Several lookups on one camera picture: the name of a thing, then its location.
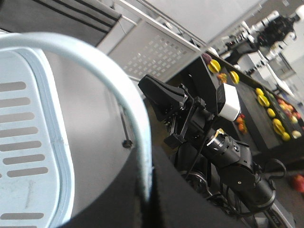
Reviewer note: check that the light blue plastic basket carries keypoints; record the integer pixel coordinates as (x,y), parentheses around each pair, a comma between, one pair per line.
(37,179)

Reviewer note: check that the dark wooden table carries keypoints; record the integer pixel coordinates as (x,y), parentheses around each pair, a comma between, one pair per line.
(264,142)

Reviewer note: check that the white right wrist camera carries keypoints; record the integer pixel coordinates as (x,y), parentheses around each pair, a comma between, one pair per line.
(228,105)

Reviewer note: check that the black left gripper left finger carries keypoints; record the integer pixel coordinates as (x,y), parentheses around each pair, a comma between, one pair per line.
(119,206)

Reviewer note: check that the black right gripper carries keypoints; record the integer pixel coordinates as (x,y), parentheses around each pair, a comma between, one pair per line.
(190,124)

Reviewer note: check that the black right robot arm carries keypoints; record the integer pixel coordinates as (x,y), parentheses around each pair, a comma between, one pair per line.
(235,167)

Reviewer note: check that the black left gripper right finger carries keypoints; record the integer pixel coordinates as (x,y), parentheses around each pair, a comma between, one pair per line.
(176,205)

